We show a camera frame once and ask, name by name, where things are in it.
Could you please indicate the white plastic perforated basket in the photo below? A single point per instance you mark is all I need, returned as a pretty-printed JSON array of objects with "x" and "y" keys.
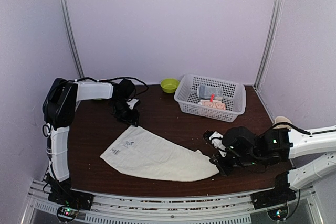
[{"x": 234, "y": 97}]

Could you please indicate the right aluminium frame post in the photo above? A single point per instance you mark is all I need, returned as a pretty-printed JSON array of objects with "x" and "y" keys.
[{"x": 276, "y": 10}]

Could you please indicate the orange bunny pattern towel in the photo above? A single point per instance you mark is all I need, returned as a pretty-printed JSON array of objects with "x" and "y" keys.
[{"x": 214, "y": 104}]

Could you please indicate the aluminium frame post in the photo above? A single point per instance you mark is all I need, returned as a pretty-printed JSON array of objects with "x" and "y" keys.
[
  {"x": 71, "y": 39},
  {"x": 276, "y": 10}
]

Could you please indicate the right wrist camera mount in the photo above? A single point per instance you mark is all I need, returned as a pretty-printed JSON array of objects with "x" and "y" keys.
[{"x": 214, "y": 138}]

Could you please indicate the left aluminium frame post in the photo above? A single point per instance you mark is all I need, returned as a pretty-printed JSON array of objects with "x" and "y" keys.
[{"x": 71, "y": 39}]

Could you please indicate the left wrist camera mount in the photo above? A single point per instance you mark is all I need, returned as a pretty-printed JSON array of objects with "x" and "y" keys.
[{"x": 133, "y": 103}]

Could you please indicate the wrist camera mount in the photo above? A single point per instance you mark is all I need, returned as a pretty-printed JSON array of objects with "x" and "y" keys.
[
  {"x": 133, "y": 103},
  {"x": 214, "y": 138}
]

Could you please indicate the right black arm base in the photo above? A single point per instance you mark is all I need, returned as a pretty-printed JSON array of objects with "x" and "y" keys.
[{"x": 280, "y": 194}]

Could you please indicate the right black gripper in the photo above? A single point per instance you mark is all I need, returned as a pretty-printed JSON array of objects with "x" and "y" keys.
[{"x": 225, "y": 169}]

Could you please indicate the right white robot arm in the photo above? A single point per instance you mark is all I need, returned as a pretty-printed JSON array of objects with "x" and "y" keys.
[{"x": 281, "y": 145}]

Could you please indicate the front aluminium rail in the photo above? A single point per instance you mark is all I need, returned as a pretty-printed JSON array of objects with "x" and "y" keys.
[{"x": 227, "y": 208}]

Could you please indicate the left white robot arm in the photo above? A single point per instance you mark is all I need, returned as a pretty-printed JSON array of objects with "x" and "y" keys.
[{"x": 59, "y": 112}]

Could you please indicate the beige paper cup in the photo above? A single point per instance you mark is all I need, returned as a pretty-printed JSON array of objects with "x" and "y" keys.
[{"x": 279, "y": 120}]

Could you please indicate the small green bowl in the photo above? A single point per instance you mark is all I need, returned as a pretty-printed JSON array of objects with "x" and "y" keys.
[{"x": 169, "y": 85}]

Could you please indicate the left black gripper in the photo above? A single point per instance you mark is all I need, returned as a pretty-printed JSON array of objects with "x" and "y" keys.
[{"x": 131, "y": 119}]

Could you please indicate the white towel blue print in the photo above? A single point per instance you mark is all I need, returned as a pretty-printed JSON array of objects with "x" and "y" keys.
[{"x": 140, "y": 153}]

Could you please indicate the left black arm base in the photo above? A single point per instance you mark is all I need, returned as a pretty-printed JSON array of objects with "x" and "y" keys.
[{"x": 62, "y": 194}]

